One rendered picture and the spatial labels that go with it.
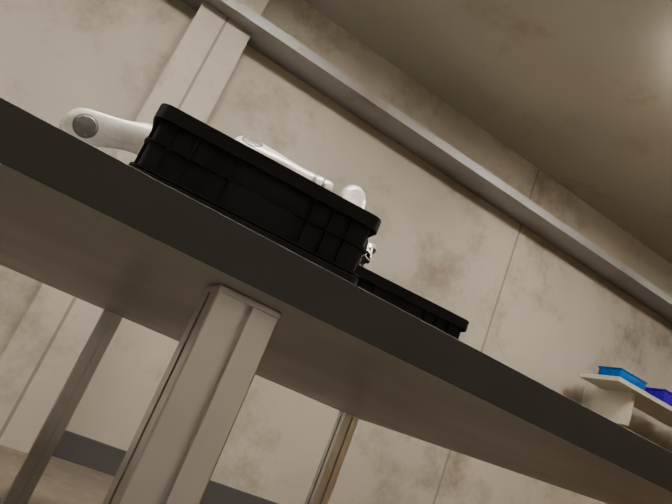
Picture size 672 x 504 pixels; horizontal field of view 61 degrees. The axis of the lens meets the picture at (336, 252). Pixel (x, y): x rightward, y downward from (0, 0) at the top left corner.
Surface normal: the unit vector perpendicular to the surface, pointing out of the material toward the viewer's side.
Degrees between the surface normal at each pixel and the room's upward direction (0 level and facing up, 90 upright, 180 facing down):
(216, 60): 90
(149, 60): 90
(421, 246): 90
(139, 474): 90
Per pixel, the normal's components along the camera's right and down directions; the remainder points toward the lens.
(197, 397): 0.43, -0.11
